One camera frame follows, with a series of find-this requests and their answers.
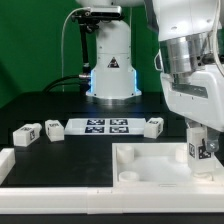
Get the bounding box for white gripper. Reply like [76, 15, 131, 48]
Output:
[154, 53, 224, 151]

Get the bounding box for white square tabletop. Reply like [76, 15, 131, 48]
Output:
[112, 143, 224, 187]

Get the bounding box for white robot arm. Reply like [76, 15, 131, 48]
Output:
[75, 0, 224, 152]

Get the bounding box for white U-shaped fence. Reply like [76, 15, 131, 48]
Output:
[0, 148, 224, 214]

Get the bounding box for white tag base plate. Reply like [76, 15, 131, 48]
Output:
[65, 118, 146, 135]

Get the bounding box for black cables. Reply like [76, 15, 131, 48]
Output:
[42, 74, 92, 93]

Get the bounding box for white camera cable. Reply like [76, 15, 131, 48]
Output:
[60, 6, 91, 93]

